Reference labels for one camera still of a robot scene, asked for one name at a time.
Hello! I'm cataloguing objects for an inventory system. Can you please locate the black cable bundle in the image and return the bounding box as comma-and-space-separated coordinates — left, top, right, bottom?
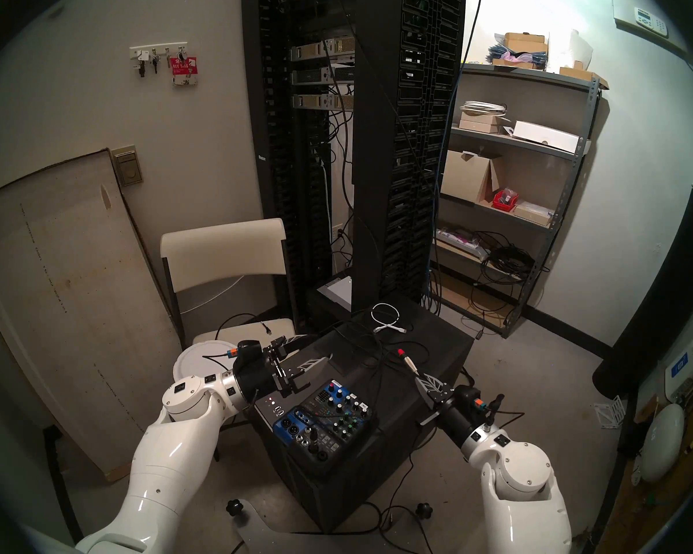
475, 231, 549, 282

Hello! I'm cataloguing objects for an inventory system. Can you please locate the white router blue label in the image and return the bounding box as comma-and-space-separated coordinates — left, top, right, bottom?
664, 339, 693, 403

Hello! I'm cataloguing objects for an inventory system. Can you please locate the brown cardboard box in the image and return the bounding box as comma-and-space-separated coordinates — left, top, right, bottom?
504, 32, 549, 54

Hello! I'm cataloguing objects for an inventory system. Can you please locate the coiled white cable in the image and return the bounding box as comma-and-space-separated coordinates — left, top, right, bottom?
459, 100, 509, 118

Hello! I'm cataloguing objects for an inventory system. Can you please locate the flat cardboard box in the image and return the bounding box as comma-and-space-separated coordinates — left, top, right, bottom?
559, 62, 610, 91

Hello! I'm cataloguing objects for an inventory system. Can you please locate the grey flat box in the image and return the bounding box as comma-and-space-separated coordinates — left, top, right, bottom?
316, 276, 353, 312

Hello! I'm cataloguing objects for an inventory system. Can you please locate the pink white packaged item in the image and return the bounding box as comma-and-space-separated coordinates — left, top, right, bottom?
436, 225, 491, 259

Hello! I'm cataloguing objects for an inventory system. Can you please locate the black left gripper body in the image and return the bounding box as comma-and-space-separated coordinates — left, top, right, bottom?
235, 354, 294, 408

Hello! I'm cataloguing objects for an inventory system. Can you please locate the tall black column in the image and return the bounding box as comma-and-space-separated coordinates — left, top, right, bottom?
592, 186, 693, 399

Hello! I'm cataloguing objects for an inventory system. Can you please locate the black server rack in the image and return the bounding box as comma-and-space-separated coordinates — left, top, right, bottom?
241, 0, 467, 334

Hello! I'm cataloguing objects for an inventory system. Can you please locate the white round plate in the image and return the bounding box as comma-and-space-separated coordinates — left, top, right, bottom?
172, 339, 237, 383

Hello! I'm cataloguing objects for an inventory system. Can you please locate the white wall key rack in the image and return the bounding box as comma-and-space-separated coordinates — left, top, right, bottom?
129, 42, 189, 60

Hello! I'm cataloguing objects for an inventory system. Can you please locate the plywood backboard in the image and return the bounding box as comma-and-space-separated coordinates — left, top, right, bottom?
601, 305, 693, 554

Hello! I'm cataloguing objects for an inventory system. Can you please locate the black perforated equipment case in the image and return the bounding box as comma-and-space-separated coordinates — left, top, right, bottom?
248, 296, 475, 530

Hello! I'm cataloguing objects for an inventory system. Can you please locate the white flat box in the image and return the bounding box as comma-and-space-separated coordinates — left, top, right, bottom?
505, 120, 581, 154

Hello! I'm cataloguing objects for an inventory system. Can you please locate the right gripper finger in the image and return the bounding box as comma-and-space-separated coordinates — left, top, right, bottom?
414, 374, 448, 414
414, 373, 458, 408

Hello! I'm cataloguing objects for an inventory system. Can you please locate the grey metal shelving unit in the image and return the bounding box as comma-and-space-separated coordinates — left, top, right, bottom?
427, 62, 610, 338

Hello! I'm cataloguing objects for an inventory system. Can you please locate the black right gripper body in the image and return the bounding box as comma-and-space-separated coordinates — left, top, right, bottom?
436, 385, 490, 446

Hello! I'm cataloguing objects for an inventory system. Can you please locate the blue network cable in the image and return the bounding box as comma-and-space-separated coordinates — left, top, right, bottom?
424, 57, 465, 305

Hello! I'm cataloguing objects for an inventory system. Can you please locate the white alarm keypad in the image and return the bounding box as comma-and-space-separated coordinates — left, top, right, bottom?
634, 7, 668, 38

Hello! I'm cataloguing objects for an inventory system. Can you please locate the white usb cable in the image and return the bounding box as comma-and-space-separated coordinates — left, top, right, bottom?
371, 303, 408, 334

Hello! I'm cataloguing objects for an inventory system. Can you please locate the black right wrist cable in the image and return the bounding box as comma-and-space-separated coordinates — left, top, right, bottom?
484, 392, 526, 429

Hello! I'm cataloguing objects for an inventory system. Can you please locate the small tan cardboard box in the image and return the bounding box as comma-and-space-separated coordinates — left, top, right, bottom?
458, 111, 506, 135

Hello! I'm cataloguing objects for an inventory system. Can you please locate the white lattice spare finger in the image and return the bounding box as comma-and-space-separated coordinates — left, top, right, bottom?
594, 395, 627, 429

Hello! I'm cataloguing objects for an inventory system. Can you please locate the white plastic bag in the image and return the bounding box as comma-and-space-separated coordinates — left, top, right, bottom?
546, 29, 594, 72

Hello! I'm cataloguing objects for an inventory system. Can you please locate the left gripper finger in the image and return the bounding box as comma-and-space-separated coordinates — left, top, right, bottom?
289, 357, 331, 395
269, 335, 310, 357

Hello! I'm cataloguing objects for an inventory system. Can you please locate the white folding chair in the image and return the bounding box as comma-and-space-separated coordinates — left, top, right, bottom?
160, 217, 301, 462

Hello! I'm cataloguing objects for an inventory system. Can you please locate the pile of pink blue bags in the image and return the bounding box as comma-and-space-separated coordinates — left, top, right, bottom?
485, 42, 549, 70

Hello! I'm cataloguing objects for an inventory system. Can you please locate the beige flat box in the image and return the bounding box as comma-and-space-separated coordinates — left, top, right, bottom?
513, 201, 555, 227

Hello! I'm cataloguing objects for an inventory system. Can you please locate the beige leaning board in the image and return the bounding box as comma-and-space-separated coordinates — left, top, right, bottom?
0, 149, 182, 481

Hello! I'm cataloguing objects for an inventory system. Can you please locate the tangled black cable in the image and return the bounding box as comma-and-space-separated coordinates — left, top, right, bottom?
332, 316, 434, 386

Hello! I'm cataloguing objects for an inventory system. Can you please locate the open cardboard box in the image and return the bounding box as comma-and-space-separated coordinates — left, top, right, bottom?
441, 149, 503, 206

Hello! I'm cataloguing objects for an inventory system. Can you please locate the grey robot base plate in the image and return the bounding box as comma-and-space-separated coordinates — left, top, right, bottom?
231, 501, 393, 554

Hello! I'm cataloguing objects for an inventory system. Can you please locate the black cable with plug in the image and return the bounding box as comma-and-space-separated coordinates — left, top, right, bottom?
215, 312, 273, 343

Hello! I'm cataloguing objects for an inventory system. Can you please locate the grey rack mounted unit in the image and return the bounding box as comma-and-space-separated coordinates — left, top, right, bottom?
292, 65, 356, 86
290, 38, 356, 62
292, 93, 356, 110

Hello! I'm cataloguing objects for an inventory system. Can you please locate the thin white cable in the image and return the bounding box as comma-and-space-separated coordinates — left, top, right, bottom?
182, 275, 246, 316

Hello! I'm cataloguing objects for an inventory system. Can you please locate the blue black audio mixer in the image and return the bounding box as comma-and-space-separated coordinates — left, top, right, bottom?
273, 380, 380, 464

